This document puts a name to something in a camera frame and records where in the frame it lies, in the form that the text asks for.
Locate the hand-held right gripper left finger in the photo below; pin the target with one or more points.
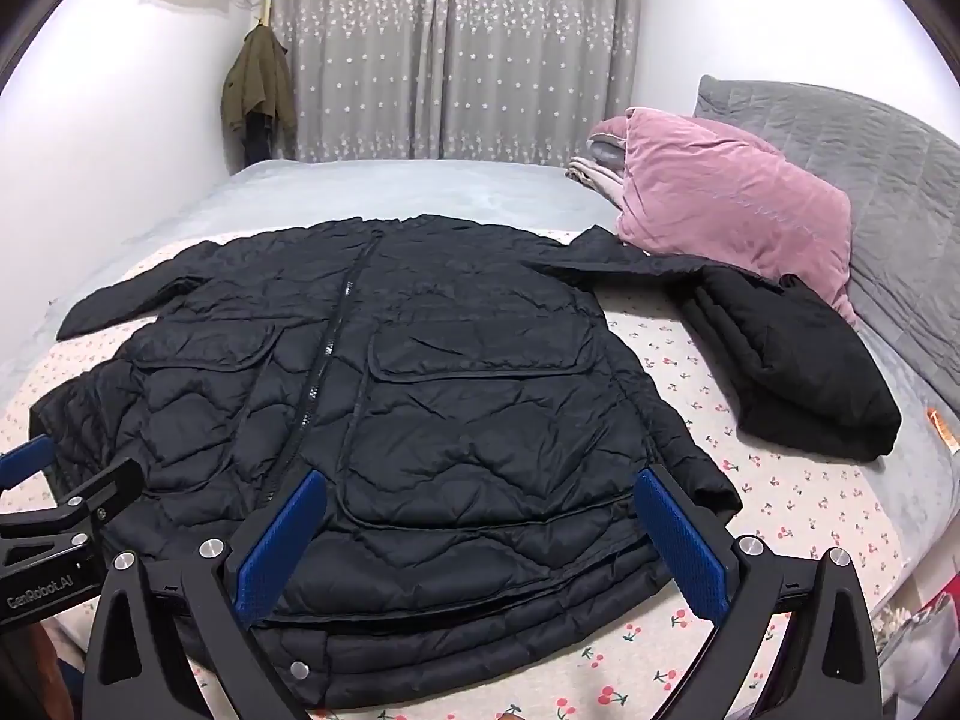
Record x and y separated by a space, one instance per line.
281 540

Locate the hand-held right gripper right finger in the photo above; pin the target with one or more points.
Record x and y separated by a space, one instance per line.
682 547

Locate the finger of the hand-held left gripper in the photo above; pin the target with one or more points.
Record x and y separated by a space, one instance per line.
101 491
30 459

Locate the black quilted jacket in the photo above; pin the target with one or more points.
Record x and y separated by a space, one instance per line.
450 405

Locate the cherry-print bed sheet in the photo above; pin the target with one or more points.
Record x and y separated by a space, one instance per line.
765 510

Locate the folded black garment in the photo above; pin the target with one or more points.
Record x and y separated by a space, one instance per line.
795 375

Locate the orange tag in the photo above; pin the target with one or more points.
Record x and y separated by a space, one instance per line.
943 429

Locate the folded beige blanket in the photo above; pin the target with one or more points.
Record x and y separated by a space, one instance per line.
596 172

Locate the dark hanging pants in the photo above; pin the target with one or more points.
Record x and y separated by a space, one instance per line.
257 139

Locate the grey quilted headboard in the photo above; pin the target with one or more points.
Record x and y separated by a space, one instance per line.
885 180

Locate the olive green hanging jacket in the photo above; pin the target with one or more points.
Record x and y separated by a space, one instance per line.
259 82

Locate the grey star-print curtain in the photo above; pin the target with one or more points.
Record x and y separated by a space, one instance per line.
450 52

